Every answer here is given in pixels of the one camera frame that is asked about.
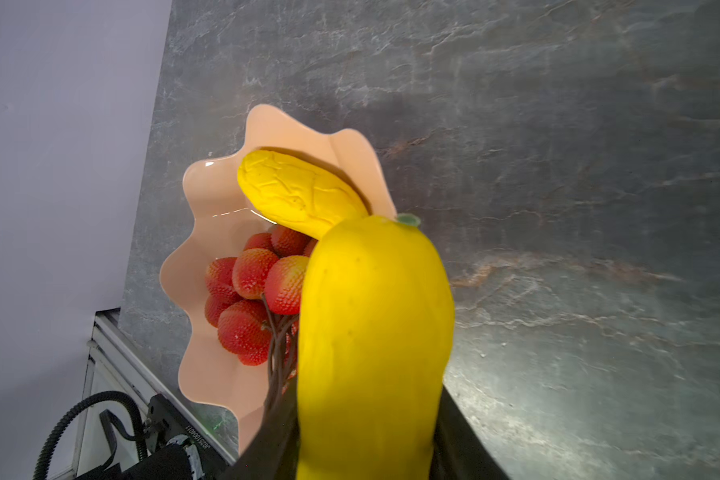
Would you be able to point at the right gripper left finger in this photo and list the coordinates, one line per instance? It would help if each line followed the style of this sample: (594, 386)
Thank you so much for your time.
(273, 453)

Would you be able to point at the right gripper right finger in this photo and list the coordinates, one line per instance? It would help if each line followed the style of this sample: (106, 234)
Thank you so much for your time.
(458, 452)

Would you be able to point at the smooth yellow fake fruit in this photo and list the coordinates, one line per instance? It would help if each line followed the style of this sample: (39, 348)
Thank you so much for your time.
(376, 332)

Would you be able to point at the red fake fruit cluster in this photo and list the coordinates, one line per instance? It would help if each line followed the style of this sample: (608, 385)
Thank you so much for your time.
(254, 298)

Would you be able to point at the peach wavy fruit bowl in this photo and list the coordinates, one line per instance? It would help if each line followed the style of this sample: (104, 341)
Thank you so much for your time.
(223, 221)

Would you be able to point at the textured yellow fake fruit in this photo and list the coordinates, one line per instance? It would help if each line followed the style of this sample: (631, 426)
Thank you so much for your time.
(297, 194)

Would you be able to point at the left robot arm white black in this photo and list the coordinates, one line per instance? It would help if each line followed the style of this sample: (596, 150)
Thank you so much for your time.
(163, 444)

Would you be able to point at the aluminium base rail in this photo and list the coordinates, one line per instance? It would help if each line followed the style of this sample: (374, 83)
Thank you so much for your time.
(113, 365)

